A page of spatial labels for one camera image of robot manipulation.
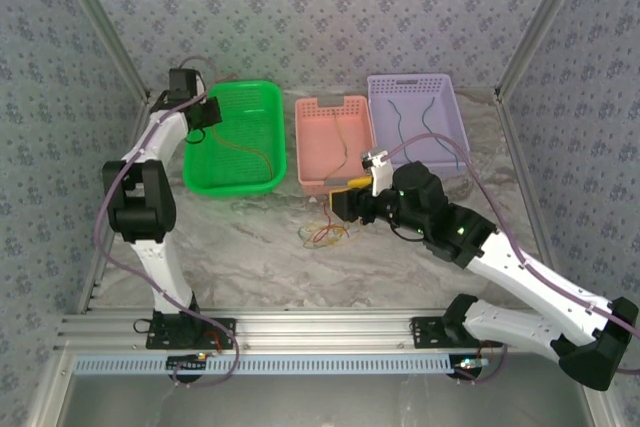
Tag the aluminium mounting rail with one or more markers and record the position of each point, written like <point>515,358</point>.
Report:
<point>320,329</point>

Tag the grey metal panel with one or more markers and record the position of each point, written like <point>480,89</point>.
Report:
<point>320,402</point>

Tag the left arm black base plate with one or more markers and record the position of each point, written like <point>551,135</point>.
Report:
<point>225,332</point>

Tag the small controller board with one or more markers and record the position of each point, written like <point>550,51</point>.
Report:
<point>470,366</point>
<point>187,363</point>

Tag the pink plastic basket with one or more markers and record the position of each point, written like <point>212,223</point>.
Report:
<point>315,147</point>

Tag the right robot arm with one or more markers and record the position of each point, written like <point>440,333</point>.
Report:
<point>525,277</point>

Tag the aluminium frame post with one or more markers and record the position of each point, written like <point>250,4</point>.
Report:
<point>106,22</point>
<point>541,22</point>

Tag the green plastic basket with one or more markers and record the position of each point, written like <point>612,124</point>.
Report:
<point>240,112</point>

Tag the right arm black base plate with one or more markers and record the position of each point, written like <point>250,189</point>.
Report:
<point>425,332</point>

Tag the purple plastic basket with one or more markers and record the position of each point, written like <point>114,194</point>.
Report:
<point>385,122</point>

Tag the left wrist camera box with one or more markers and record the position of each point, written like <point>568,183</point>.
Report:
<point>200,83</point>

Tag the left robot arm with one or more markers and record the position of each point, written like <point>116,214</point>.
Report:
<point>160,267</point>

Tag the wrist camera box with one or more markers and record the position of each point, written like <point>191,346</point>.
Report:
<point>200,83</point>
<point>380,174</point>

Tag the aluminium side rail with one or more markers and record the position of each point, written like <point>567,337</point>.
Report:
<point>514,137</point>
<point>96,272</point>

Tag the small white scrap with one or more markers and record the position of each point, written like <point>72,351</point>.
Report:
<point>312,199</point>

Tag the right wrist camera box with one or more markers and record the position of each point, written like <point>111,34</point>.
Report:
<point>380,174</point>

